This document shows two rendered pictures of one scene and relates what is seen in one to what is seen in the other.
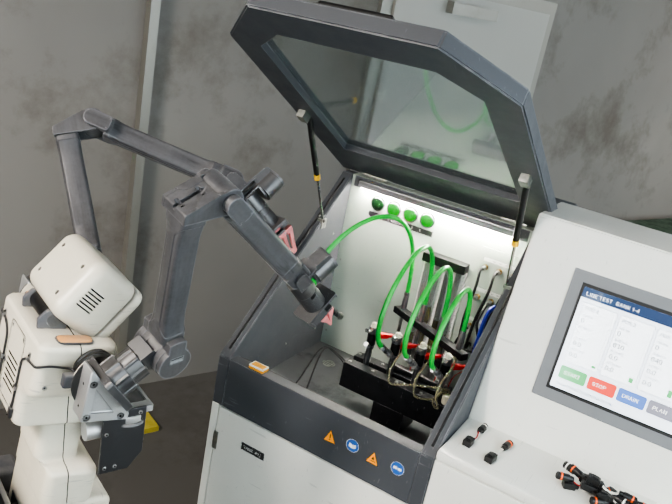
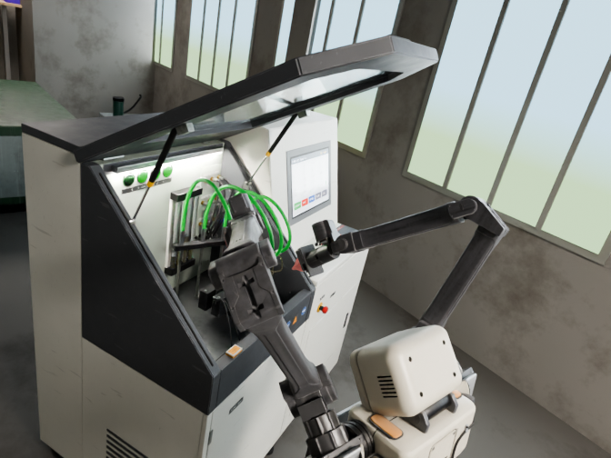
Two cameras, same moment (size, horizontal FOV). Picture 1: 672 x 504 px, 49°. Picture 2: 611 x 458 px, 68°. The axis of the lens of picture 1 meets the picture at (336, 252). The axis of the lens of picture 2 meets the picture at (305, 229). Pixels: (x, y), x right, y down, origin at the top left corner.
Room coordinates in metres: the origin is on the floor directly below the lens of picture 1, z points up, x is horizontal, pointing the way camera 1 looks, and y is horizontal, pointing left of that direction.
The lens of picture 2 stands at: (1.82, 1.33, 1.94)
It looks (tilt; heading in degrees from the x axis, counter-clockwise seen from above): 23 degrees down; 266
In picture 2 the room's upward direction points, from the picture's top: 12 degrees clockwise
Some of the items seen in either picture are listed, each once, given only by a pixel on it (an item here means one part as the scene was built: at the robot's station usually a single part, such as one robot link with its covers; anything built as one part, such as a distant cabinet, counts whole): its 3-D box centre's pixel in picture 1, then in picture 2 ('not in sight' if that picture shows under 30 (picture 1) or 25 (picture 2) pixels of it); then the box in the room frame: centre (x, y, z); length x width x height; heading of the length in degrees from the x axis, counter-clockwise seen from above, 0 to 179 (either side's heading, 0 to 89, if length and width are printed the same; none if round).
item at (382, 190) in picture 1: (434, 207); (175, 157); (2.22, -0.27, 1.43); 0.54 x 0.03 x 0.02; 63
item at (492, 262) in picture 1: (489, 300); (210, 200); (2.11, -0.49, 1.20); 0.13 x 0.03 x 0.31; 63
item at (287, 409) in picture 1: (317, 424); (265, 339); (1.78, -0.04, 0.87); 0.62 x 0.04 x 0.16; 63
